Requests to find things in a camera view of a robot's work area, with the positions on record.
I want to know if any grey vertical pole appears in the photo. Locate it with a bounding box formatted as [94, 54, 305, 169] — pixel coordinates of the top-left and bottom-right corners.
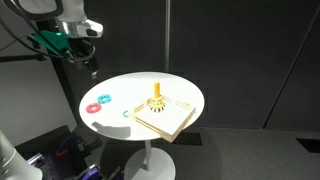
[164, 0, 171, 73]

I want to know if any blue clamp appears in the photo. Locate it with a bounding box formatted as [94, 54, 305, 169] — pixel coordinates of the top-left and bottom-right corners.
[64, 132, 82, 155]
[78, 165, 102, 180]

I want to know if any black stand column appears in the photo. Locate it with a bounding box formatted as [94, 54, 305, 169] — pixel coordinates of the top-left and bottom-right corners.
[36, 19, 83, 129]

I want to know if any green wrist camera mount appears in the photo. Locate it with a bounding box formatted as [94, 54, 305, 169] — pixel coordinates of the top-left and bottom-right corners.
[31, 29, 73, 58]

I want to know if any blue studded ring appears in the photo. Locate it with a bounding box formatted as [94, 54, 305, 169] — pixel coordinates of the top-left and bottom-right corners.
[97, 94, 113, 105]

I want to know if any red ribbed ring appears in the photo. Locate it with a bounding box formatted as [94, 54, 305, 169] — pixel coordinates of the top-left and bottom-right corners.
[85, 102, 102, 114]

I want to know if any orange rod with base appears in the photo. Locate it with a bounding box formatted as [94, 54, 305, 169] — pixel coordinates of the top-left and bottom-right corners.
[147, 81, 167, 110]

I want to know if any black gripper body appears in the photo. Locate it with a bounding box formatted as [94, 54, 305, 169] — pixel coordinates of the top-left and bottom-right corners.
[68, 37, 98, 66]

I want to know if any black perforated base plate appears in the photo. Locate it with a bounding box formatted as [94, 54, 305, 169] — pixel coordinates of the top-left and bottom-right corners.
[14, 124, 103, 180]

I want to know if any white table pedestal base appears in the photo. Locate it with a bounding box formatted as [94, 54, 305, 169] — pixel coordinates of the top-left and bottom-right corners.
[123, 139, 177, 180]

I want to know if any red clamp handle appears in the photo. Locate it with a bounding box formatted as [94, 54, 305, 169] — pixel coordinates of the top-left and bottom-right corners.
[55, 148, 69, 158]

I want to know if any wooden crate tray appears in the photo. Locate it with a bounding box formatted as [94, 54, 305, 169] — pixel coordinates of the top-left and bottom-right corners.
[129, 94, 197, 144]

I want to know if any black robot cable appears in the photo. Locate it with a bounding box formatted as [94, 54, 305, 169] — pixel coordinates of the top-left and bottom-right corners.
[0, 0, 98, 64]

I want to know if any white cylindrical device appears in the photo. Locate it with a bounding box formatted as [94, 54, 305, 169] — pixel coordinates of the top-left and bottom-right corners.
[0, 129, 44, 180]

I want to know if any black horizontal bar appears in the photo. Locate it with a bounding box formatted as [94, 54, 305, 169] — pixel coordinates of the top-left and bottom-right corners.
[0, 54, 48, 63]

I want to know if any black white striped ring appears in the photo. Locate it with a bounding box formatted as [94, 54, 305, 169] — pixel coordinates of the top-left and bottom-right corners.
[148, 101, 167, 114]

